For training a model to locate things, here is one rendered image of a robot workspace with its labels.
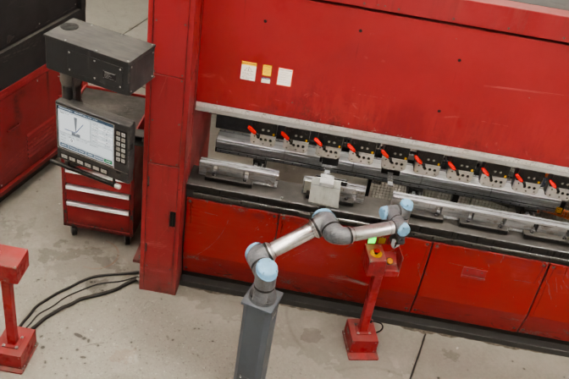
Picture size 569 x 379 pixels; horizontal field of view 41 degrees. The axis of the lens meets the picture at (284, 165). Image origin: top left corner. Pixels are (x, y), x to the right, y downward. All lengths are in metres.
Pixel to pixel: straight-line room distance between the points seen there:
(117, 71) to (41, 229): 2.21
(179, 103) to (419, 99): 1.35
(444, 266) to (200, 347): 1.62
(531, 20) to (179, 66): 1.88
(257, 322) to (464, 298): 1.55
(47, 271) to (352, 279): 2.05
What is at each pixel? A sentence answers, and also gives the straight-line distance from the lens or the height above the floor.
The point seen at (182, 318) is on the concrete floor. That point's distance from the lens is 5.11.
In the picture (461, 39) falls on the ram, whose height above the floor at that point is 2.07.
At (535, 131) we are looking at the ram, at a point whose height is 1.60.
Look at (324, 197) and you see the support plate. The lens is 4.57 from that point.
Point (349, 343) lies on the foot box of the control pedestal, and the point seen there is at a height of 0.05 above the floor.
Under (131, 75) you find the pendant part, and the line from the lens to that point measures 3.81.
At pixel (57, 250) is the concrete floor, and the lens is 5.59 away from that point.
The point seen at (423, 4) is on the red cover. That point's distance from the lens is 4.14.
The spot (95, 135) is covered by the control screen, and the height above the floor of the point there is 1.47.
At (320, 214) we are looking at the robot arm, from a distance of 4.16.
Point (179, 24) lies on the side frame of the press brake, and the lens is 4.12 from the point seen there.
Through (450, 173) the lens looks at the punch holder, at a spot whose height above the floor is 1.22.
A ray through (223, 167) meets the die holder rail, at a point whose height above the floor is 0.96.
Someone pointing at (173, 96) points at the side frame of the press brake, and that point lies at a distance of 4.33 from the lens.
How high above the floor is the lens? 3.69
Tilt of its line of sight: 34 degrees down
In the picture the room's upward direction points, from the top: 9 degrees clockwise
